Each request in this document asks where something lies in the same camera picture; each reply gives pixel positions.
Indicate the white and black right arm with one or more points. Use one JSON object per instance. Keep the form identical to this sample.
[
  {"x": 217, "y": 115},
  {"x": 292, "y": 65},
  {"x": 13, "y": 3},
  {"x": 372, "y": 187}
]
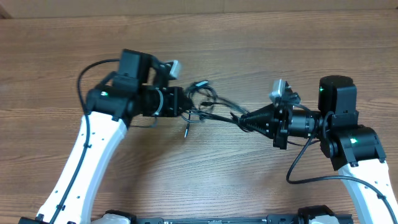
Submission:
[{"x": 355, "y": 151}]

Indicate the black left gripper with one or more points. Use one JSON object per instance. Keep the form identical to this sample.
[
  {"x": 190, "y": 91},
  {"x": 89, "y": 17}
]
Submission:
[{"x": 171, "y": 108}]

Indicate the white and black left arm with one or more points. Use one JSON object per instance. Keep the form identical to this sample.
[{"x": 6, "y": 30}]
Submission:
[{"x": 140, "y": 85}]

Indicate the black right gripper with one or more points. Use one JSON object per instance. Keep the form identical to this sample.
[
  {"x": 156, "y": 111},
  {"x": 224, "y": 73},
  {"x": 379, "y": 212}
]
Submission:
[{"x": 269, "y": 117}]

